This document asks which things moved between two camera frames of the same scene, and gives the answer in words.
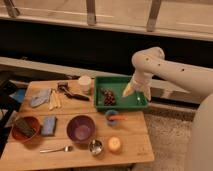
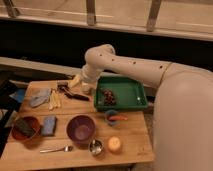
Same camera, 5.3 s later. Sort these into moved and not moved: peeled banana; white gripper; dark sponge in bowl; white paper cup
Moved: white gripper
Not moved: peeled banana; white paper cup; dark sponge in bowl
